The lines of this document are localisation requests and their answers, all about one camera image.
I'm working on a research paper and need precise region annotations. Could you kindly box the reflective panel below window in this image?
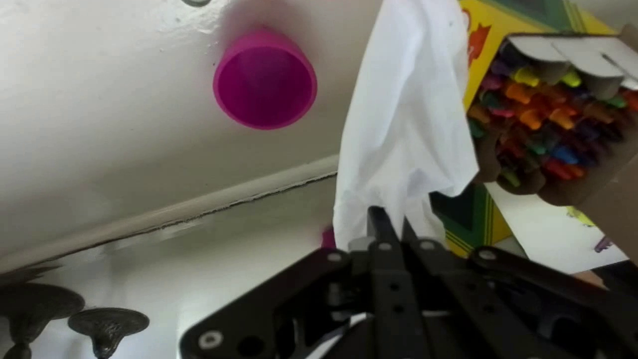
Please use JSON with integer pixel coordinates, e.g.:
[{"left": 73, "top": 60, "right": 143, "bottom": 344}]
[{"left": 0, "top": 156, "right": 638, "bottom": 359}]

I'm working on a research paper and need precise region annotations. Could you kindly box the white napkin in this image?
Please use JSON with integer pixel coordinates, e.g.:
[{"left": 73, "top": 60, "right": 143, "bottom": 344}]
[{"left": 330, "top": 0, "right": 482, "bottom": 254}]

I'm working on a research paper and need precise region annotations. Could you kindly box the magenta plastic cup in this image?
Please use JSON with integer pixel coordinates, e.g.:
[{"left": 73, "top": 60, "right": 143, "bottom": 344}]
[{"left": 211, "top": 28, "right": 318, "bottom": 132}]

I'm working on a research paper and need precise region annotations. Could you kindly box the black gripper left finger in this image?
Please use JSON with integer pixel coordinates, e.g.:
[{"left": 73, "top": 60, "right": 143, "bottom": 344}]
[{"left": 177, "top": 206, "right": 426, "bottom": 359}]

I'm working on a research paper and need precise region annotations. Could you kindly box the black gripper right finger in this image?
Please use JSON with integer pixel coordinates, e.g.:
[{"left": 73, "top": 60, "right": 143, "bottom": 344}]
[{"left": 396, "top": 218, "right": 638, "bottom": 359}]

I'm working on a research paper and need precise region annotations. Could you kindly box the yellow green crayon box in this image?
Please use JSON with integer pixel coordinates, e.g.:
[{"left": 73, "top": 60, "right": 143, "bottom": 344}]
[{"left": 456, "top": 0, "right": 638, "bottom": 268}]

